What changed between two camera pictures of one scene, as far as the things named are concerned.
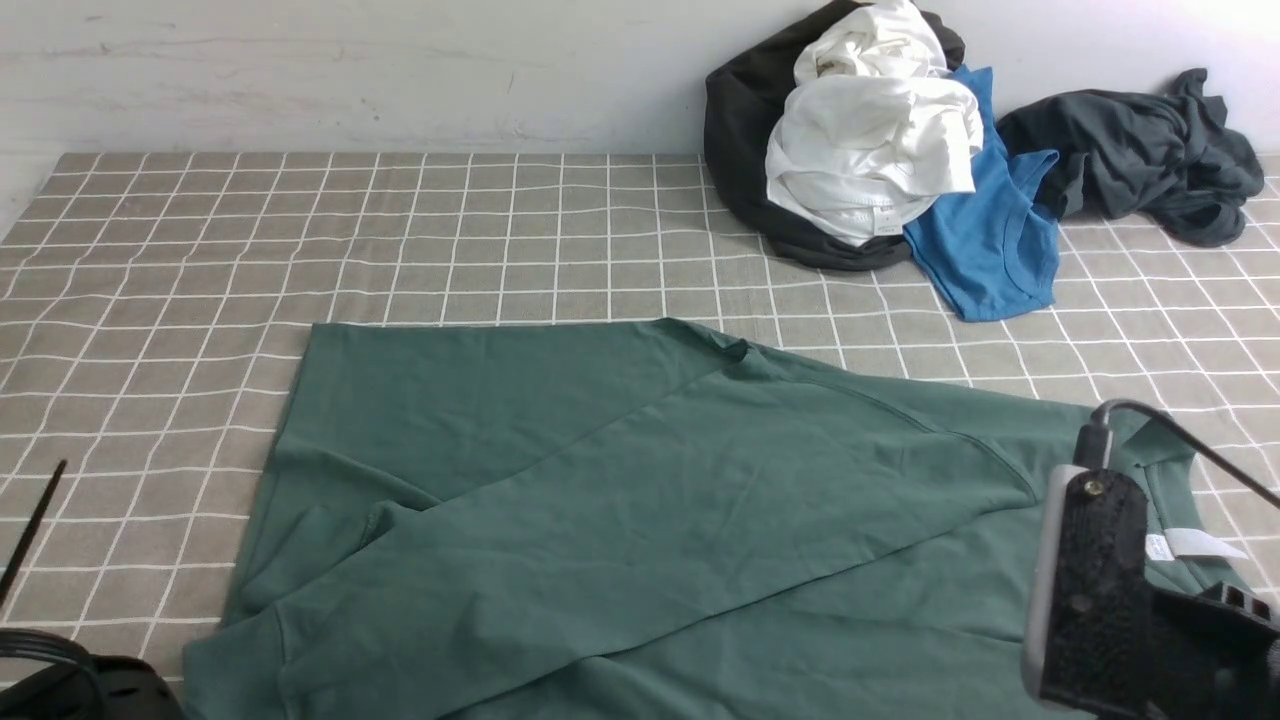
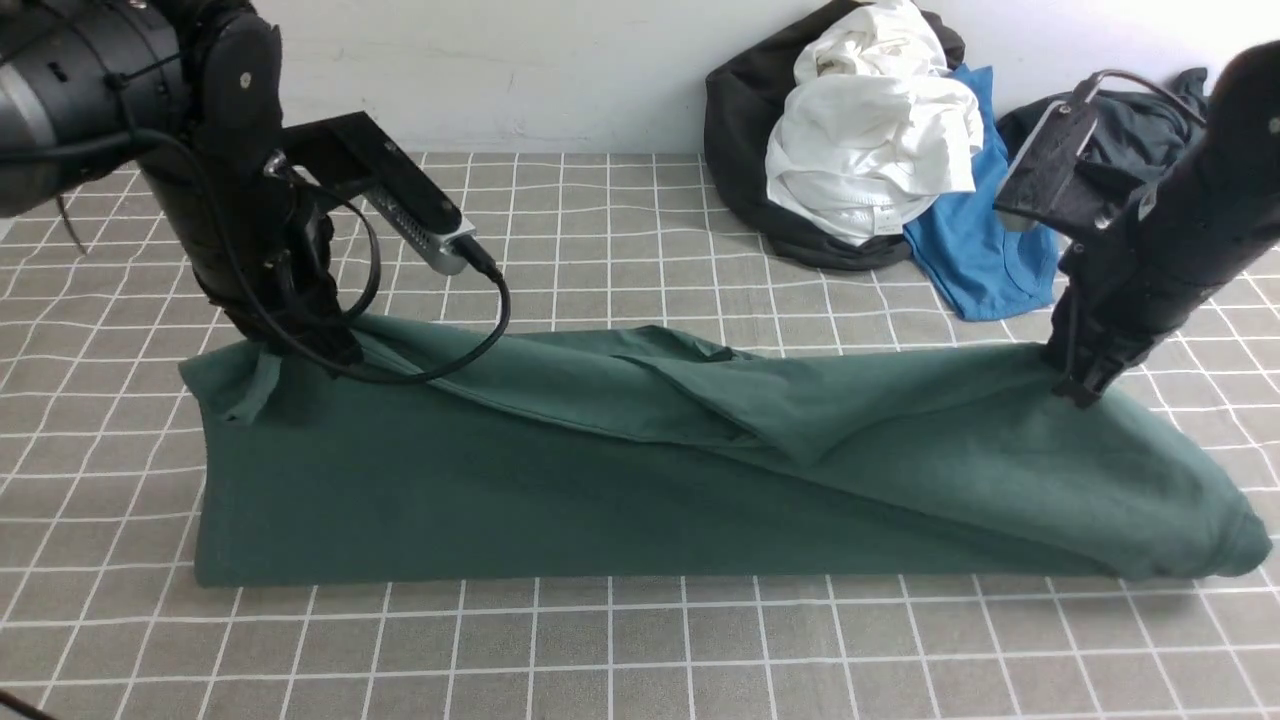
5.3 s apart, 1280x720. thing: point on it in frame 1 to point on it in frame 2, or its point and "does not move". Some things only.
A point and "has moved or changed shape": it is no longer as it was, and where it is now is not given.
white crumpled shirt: (874, 129) does not move
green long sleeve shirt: (647, 518) has moved or changed shape
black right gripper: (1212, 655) to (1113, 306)
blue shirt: (995, 248) does not move
